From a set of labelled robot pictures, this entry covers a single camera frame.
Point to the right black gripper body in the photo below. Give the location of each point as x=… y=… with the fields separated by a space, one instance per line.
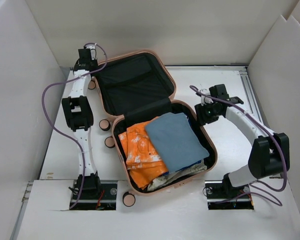
x=207 y=113

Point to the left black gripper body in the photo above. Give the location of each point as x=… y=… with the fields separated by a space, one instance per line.
x=94 y=62

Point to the grey cloth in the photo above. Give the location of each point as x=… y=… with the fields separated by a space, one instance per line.
x=175 y=141

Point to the pink hard-shell suitcase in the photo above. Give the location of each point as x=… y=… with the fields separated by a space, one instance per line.
x=134 y=88

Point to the orange white cloth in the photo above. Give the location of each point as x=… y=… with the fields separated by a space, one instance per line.
x=143 y=162

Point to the cream green printed cloth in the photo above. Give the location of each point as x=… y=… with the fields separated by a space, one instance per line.
x=167 y=179

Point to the blue white red cloth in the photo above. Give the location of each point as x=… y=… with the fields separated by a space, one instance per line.
x=192 y=122

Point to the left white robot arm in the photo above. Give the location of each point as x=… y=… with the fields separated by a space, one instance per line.
x=79 y=118

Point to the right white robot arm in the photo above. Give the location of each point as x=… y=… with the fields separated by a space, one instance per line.
x=270 y=151

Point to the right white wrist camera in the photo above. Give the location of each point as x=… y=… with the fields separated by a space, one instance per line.
x=205 y=97

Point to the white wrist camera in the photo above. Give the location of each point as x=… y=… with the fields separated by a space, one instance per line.
x=205 y=97
x=92 y=48

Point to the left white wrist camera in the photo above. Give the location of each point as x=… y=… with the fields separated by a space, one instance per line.
x=92 y=48

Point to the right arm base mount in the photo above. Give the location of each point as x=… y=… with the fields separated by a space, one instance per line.
x=234 y=199

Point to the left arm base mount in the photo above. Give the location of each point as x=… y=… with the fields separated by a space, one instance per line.
x=106 y=200

